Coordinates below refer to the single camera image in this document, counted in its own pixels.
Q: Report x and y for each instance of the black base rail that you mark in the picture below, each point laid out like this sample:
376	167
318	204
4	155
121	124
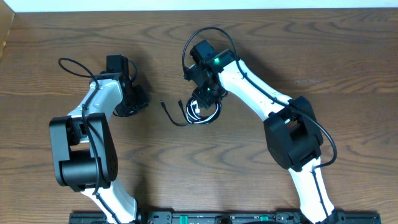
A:
241	218

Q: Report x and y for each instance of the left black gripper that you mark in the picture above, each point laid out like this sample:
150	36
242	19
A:
143	102

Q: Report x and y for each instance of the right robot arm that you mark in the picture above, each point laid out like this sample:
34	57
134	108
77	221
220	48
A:
293	135

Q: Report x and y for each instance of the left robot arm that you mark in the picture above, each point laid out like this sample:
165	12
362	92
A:
83	151

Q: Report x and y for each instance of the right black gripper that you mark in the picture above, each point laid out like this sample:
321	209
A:
206	101

